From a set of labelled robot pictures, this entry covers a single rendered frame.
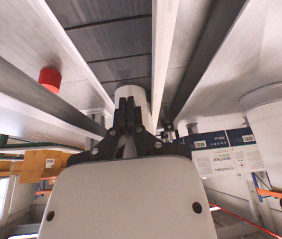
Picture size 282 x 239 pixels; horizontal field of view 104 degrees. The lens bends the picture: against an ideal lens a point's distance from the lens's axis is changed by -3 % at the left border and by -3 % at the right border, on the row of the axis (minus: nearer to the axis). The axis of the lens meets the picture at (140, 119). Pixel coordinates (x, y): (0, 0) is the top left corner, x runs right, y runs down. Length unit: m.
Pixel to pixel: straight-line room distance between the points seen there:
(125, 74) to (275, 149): 0.28
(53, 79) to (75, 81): 0.04
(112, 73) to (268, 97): 0.29
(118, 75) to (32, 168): 1.85
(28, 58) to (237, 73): 0.32
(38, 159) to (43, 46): 1.76
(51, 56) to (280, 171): 0.42
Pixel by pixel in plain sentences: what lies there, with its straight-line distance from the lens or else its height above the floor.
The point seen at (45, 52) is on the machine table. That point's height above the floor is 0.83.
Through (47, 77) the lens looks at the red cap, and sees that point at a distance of 0.26.
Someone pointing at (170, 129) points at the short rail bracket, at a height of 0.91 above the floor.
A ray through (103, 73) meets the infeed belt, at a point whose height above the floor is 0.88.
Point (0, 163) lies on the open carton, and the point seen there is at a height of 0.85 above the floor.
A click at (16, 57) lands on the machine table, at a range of 0.27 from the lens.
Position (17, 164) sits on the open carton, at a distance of 4.92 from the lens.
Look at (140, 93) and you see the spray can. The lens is 0.18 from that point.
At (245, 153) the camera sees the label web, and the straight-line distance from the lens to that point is 0.53.
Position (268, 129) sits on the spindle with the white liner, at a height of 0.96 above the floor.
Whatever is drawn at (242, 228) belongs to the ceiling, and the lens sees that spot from 6.18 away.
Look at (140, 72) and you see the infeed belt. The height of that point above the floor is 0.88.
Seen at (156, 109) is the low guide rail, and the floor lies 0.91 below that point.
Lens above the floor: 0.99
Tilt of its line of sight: 19 degrees down
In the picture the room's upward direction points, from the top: 175 degrees clockwise
